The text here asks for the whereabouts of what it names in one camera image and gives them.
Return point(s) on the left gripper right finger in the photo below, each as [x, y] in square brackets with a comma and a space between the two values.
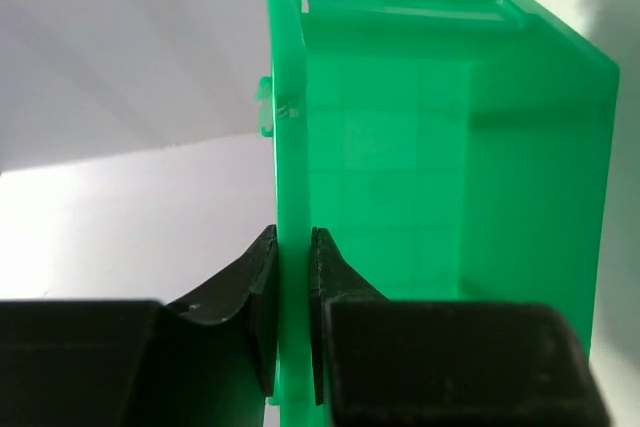
[381, 362]

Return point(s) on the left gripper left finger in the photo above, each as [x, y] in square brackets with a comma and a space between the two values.
[205, 359]

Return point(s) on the green plastic bin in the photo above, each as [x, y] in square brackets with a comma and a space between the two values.
[456, 150]

